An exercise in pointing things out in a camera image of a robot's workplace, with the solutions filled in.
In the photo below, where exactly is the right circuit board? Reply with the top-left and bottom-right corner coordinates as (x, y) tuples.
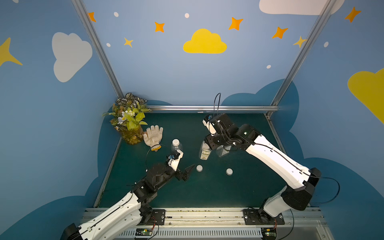
(261, 228), (277, 240)

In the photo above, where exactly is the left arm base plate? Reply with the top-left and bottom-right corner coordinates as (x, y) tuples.
(140, 209), (166, 226)

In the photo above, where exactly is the tall clear labelled bottle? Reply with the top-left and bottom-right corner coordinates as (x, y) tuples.
(199, 141), (212, 161)

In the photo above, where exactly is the table rail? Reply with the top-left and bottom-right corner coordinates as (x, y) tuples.
(93, 138), (122, 208)
(265, 113), (311, 207)

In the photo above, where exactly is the aluminium frame post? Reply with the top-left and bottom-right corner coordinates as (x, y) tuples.
(271, 0), (337, 108)
(72, 0), (124, 98)

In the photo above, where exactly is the round clear plastic bottle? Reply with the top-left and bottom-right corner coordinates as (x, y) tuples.
(171, 142), (183, 154)

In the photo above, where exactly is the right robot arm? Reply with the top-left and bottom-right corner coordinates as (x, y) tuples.
(203, 114), (321, 223)

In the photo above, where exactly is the right side table rail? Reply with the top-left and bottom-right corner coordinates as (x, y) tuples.
(265, 113), (311, 207)

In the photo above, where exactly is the left side table rail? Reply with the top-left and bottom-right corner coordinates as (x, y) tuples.
(93, 138), (122, 208)

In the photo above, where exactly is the aluminium back rail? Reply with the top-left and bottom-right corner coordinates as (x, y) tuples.
(149, 105), (279, 113)

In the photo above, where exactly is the left aluminium frame post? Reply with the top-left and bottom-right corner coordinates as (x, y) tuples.
(72, 0), (124, 98)

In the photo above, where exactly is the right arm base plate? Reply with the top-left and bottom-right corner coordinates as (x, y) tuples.
(243, 208), (285, 226)

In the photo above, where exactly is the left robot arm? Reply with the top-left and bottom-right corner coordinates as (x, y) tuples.
(61, 164), (195, 240)

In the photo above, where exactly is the circuit board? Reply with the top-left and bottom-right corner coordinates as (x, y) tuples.
(261, 228), (277, 240)
(135, 229), (153, 238)

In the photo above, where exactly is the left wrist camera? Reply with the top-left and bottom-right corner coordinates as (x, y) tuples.
(166, 150), (184, 172)

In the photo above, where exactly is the square clear plastic bottle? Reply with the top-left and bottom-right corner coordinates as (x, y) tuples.
(216, 145), (232, 158)

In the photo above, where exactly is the white bottle cap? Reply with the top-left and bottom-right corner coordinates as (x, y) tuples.
(226, 168), (233, 176)
(196, 165), (203, 172)
(172, 139), (180, 147)

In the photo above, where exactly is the white knitted work glove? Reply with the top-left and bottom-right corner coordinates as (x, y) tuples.
(143, 125), (164, 152)

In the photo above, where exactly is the right aluminium frame post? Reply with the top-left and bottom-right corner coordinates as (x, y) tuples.
(271, 0), (337, 108)

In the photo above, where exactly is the artificial potted plant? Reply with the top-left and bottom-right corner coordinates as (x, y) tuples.
(103, 93), (152, 145)

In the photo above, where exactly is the left circuit board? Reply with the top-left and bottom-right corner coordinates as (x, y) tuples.
(135, 229), (153, 238)

